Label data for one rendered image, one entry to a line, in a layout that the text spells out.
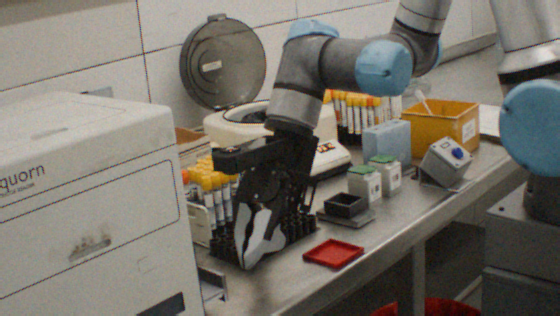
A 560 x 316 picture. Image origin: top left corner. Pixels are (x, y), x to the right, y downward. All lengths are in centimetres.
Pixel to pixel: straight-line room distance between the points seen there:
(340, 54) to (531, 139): 29
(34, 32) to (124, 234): 71
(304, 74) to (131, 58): 64
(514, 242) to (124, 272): 53
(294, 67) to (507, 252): 40
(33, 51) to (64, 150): 70
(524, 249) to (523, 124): 25
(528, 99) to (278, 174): 36
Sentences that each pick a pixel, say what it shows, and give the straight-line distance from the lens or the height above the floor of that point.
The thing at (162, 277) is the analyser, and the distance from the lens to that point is 80.
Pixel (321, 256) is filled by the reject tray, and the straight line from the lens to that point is 103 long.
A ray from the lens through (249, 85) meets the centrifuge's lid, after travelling 160.
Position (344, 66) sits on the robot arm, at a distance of 90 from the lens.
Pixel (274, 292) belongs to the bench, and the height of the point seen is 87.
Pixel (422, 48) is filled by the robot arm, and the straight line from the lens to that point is 99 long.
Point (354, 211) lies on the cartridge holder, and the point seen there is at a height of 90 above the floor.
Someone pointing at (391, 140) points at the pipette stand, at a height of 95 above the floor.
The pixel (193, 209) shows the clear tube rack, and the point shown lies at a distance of 109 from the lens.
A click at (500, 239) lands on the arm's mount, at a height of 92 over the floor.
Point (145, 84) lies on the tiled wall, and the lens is 152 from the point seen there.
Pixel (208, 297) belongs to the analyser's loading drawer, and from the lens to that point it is 87.
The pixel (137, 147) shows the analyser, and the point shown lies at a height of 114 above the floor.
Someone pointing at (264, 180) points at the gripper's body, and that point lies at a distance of 93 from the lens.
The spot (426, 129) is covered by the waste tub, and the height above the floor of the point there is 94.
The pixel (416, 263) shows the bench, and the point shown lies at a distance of 121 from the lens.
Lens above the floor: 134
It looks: 18 degrees down
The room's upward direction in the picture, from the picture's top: 6 degrees counter-clockwise
